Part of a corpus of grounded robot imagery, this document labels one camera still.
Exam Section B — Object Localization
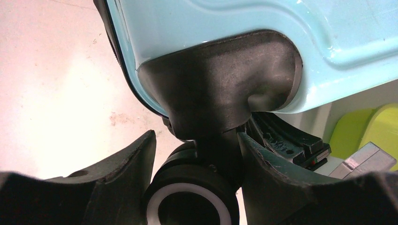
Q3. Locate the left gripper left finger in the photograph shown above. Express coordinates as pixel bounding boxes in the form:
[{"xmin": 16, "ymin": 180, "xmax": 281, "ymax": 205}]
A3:
[{"xmin": 0, "ymin": 130, "xmax": 156, "ymax": 225}]

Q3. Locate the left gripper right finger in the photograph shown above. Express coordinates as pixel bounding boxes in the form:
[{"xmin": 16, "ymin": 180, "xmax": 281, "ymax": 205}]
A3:
[{"xmin": 238, "ymin": 133, "xmax": 398, "ymax": 225}]

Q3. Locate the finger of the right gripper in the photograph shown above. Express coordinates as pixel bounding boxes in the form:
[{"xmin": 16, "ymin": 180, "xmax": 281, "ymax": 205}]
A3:
[{"xmin": 245, "ymin": 112, "xmax": 331, "ymax": 171}]

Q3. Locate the pink teal cartoon suitcase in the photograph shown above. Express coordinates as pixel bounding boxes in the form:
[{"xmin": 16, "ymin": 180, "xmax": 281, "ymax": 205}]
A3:
[{"xmin": 94, "ymin": 0, "xmax": 398, "ymax": 225}]

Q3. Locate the lime green plastic tray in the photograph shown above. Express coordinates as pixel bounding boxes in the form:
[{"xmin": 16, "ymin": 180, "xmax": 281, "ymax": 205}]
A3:
[{"xmin": 329, "ymin": 103, "xmax": 398, "ymax": 159}]

